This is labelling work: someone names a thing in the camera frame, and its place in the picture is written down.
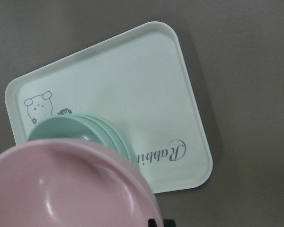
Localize small pink bowl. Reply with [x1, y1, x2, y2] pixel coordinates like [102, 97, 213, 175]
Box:
[0, 139, 163, 227]

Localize white rabbit tray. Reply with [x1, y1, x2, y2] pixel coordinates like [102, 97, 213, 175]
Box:
[5, 21, 213, 193]

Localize stacked green bowls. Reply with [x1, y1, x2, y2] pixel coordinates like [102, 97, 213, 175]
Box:
[27, 114, 135, 164]

